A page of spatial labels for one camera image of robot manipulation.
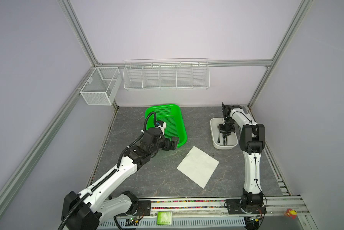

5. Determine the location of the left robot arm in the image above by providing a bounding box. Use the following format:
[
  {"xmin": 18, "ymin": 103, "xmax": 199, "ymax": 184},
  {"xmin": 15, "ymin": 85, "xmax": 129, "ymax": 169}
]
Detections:
[{"xmin": 58, "ymin": 126, "xmax": 179, "ymax": 230}]

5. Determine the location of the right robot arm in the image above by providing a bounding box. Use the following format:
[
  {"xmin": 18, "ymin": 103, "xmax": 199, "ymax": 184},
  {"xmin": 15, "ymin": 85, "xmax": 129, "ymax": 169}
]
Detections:
[{"xmin": 218, "ymin": 104, "xmax": 265, "ymax": 213}]

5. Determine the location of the white paper napkin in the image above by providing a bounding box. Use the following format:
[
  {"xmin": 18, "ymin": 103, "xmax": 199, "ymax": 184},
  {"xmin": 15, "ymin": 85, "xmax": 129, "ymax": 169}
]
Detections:
[{"xmin": 177, "ymin": 146, "xmax": 219, "ymax": 189}]

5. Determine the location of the white oval plastic tub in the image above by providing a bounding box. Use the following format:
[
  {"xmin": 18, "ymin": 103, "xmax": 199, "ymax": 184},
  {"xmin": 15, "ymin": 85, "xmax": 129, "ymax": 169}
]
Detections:
[{"xmin": 210, "ymin": 118, "xmax": 239, "ymax": 150}]

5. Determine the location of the green perforated plastic basket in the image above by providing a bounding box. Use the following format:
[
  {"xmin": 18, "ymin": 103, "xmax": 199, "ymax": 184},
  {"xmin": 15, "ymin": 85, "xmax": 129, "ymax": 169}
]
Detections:
[{"xmin": 145, "ymin": 104, "xmax": 187, "ymax": 148}]

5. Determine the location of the small white mesh basket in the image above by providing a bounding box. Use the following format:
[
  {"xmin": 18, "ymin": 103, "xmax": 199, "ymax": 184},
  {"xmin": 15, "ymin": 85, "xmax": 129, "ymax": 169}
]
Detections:
[{"xmin": 80, "ymin": 67, "xmax": 122, "ymax": 106}]

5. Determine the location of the red yellow toy figure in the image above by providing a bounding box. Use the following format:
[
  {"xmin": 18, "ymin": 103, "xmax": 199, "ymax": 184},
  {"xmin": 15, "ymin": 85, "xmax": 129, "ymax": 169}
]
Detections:
[{"xmin": 285, "ymin": 209, "xmax": 297, "ymax": 219}]

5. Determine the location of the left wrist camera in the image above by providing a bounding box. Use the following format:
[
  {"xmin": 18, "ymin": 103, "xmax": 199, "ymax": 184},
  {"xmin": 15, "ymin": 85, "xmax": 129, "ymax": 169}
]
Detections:
[{"xmin": 156, "ymin": 120, "xmax": 167, "ymax": 135}]

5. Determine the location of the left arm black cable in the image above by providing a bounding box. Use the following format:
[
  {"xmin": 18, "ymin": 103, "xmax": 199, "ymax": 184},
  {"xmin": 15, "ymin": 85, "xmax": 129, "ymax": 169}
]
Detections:
[{"xmin": 143, "ymin": 111, "xmax": 158, "ymax": 134}]

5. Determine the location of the long white wire shelf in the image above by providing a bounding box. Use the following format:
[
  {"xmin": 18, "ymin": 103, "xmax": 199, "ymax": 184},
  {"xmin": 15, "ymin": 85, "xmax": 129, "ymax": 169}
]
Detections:
[{"xmin": 123, "ymin": 58, "xmax": 210, "ymax": 90}]

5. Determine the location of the white slotted cable duct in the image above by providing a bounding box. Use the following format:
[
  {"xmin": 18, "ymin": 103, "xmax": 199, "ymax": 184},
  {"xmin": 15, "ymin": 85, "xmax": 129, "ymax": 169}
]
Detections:
[{"xmin": 98, "ymin": 217, "xmax": 246, "ymax": 229}]

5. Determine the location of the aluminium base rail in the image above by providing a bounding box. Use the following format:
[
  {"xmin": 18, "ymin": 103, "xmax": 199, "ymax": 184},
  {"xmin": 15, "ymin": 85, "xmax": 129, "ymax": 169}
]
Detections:
[{"xmin": 102, "ymin": 196, "xmax": 309, "ymax": 218}]

